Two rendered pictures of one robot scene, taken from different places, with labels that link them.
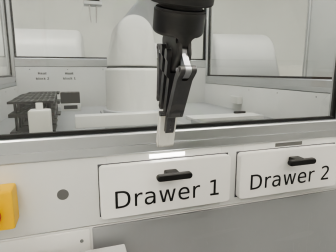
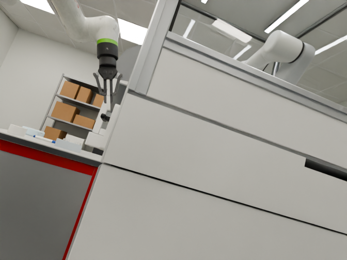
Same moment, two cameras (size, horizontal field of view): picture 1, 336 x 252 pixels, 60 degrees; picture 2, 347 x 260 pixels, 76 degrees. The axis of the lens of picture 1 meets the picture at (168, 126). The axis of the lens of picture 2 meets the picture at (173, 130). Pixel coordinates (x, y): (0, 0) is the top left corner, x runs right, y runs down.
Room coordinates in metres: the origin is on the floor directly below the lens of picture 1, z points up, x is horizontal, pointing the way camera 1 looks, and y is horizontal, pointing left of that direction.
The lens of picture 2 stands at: (0.93, -0.91, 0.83)
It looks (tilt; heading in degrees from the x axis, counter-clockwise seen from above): 9 degrees up; 97
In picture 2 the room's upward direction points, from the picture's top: 17 degrees clockwise
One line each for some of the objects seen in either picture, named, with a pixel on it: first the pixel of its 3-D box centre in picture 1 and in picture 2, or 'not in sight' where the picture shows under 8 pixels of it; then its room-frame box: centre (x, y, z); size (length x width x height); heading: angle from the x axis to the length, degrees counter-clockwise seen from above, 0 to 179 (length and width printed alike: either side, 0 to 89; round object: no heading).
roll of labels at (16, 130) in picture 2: not in sight; (17, 130); (0.10, 0.07, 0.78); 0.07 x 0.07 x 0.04
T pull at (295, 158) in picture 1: (298, 160); (108, 118); (0.66, -0.31, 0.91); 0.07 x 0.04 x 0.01; 108
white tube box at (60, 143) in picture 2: not in sight; (68, 145); (0.29, 0.20, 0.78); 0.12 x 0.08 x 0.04; 32
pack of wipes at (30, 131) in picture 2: not in sight; (33, 132); (-0.07, 0.39, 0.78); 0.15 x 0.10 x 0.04; 111
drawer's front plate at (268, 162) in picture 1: (289, 169); (113, 132); (0.69, -0.30, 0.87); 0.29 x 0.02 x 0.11; 108
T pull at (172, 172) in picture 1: (172, 174); not in sight; (0.57, -0.01, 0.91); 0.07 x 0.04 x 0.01; 108
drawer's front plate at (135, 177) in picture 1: (168, 184); not in sight; (0.59, 0.00, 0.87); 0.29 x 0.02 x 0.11; 108
